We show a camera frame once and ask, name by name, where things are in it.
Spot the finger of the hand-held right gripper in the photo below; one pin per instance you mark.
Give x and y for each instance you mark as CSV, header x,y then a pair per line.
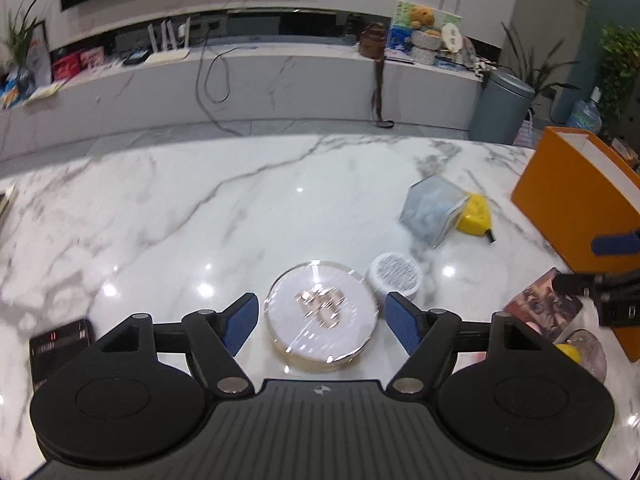
x,y
616,245
582,284

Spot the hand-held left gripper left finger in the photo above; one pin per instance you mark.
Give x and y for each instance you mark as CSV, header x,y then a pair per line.
x,y
241,324

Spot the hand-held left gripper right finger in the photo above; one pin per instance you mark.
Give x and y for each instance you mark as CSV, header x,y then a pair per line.
x,y
404,324

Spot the illustrated picture card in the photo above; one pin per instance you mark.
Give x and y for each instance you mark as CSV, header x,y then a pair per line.
x,y
540,305

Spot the orange storage box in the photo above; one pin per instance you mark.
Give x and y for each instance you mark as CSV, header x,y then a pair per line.
x,y
565,200

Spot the clear glass with yellow item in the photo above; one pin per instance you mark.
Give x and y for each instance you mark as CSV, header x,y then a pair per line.
x,y
587,356

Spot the round clear display case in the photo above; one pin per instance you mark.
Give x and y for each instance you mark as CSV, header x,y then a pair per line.
x,y
320,337

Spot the clear square box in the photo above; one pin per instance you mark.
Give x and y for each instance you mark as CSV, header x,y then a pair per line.
x,y
430,210

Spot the white round jar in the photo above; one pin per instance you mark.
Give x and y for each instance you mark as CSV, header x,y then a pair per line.
x,y
395,272

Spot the yellow tape measure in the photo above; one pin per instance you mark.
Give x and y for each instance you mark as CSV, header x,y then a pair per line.
x,y
475,217

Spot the blue water bottle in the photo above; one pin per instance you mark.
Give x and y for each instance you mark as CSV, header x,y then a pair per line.
x,y
584,117

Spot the pastel woven bag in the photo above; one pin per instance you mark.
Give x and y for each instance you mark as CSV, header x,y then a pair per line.
x,y
529,132

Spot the leafy green plant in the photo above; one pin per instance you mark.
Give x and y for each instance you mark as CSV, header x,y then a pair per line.
x,y
617,70

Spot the grey pedal trash can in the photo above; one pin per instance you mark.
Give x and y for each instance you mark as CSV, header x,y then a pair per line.
x,y
500,110

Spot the black electronic device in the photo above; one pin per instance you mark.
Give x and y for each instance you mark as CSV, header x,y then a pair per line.
x,y
60,355

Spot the long-leaf potted plant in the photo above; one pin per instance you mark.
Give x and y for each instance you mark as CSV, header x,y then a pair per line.
x,y
535,67

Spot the patterned decorative plate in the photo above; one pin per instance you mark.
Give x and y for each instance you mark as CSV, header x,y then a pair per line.
x,y
470,52

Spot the round hand fan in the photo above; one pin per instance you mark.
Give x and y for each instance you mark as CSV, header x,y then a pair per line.
x,y
452,37

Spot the white knitted basket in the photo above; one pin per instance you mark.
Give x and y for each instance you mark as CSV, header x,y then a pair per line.
x,y
426,39
425,56

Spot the brown leather bag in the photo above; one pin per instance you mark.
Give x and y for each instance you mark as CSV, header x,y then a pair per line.
x,y
372,42

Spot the white router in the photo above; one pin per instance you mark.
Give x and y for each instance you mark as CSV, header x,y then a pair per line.
x,y
167,50

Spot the black set-top box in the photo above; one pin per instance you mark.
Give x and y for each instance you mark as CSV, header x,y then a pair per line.
x,y
136,57

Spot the brown teddy bear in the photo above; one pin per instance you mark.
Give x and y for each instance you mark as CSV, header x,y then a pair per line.
x,y
422,16

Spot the green printed picture board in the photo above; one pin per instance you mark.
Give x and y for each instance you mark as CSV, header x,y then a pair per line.
x,y
400,20

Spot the pink gift box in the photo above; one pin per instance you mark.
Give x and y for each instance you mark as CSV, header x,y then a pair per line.
x,y
92,58

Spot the red gift box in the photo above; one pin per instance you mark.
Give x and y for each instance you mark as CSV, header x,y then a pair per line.
x,y
66,66

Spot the blue white plastic packet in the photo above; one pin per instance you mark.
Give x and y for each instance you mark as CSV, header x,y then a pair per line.
x,y
15,87

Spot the thin-leaf potted plant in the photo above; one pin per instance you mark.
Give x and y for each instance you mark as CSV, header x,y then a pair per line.
x,y
22,30

